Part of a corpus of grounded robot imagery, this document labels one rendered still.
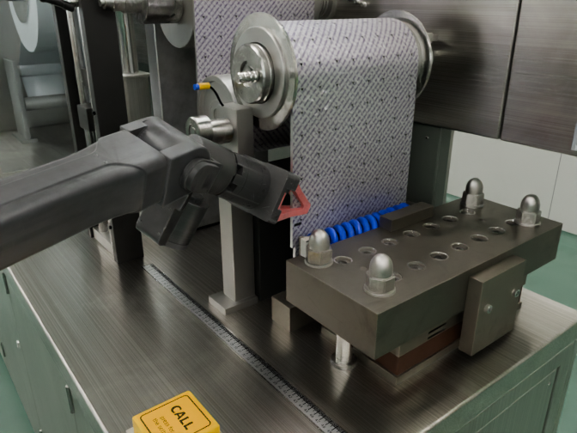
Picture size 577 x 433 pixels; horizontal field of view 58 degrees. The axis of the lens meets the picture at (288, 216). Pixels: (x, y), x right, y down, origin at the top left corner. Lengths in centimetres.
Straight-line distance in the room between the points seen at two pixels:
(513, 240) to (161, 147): 50
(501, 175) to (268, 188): 309
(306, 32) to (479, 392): 49
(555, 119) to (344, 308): 41
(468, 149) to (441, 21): 287
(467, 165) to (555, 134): 297
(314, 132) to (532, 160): 290
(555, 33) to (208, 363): 63
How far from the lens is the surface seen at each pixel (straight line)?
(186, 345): 75
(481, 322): 72
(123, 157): 48
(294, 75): 65
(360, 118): 75
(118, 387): 70
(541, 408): 94
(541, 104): 83
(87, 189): 45
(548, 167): 350
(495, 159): 366
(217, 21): 87
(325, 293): 63
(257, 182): 62
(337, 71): 71
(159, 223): 59
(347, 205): 77
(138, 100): 138
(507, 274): 73
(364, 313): 59
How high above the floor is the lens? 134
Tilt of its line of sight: 22 degrees down
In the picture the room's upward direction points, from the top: straight up
